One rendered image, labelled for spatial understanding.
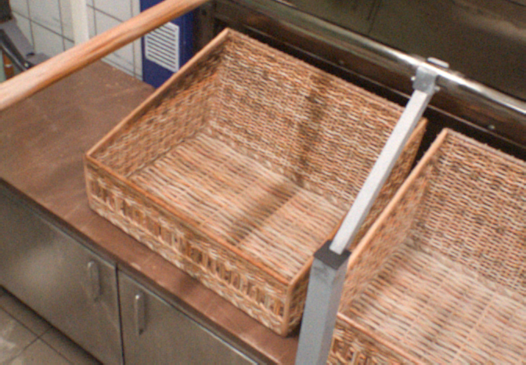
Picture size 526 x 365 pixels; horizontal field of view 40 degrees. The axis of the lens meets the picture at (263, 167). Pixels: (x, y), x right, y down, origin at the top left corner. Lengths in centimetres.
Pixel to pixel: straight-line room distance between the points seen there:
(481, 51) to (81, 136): 99
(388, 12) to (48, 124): 91
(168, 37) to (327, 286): 102
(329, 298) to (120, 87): 113
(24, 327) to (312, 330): 121
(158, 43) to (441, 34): 79
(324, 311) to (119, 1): 121
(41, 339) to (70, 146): 61
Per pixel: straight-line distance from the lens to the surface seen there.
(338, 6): 158
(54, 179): 175
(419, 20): 151
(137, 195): 148
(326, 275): 106
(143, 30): 105
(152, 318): 162
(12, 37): 116
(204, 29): 186
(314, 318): 114
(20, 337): 218
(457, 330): 150
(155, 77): 202
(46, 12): 235
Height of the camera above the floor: 170
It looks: 39 degrees down
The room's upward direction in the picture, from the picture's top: 6 degrees clockwise
